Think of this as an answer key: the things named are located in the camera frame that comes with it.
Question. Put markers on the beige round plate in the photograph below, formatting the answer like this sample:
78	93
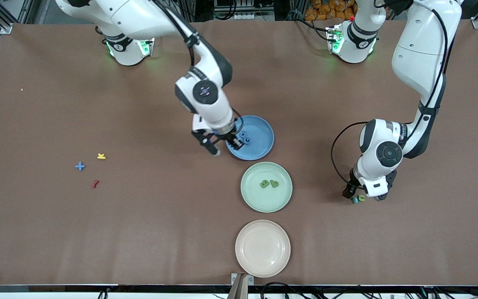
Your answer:
262	248

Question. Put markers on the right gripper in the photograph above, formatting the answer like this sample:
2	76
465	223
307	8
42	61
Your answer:
231	137

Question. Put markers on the green letter B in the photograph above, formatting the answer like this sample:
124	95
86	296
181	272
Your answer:
264	185

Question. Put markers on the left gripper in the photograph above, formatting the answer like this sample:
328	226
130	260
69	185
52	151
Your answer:
350	188

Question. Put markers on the orange objects pile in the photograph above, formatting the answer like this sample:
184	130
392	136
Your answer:
326	10

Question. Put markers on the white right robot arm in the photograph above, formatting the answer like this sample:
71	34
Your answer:
139	16

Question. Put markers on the metal table edge bracket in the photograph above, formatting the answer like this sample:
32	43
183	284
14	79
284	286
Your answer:
239	286

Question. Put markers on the brown paper table cover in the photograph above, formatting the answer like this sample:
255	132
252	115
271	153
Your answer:
181	232

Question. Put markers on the blue plus sign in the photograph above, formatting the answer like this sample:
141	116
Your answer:
80	166

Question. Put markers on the blue round plate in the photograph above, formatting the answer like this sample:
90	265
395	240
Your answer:
262	141

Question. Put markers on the blue letter G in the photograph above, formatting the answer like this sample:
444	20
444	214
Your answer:
249	142

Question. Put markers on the green round plate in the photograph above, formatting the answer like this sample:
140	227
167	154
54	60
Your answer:
259	199

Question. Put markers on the white power strip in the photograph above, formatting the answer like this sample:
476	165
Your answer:
245	16

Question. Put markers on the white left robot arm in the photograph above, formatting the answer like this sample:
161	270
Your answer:
421	54

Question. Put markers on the green letter P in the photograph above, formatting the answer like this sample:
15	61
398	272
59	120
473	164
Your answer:
272	182

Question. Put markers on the red squiggle piece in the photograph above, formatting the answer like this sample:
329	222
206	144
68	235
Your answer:
95	184

